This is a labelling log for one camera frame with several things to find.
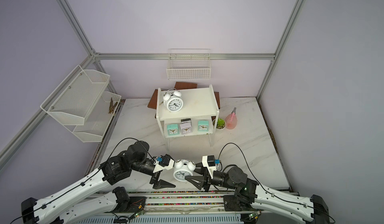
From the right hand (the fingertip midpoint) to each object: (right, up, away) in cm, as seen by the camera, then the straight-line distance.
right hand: (188, 173), depth 62 cm
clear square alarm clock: (-2, +21, +19) cm, 28 cm away
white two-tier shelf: (+4, +23, +8) cm, 25 cm away
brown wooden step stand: (-26, +33, +39) cm, 57 cm away
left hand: (-6, -1, 0) cm, 6 cm away
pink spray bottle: (+26, +21, +31) cm, 45 cm away
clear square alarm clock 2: (-2, +17, +17) cm, 24 cm away
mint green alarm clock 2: (+7, +18, +18) cm, 27 cm away
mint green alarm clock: (-9, +17, +17) cm, 25 cm away
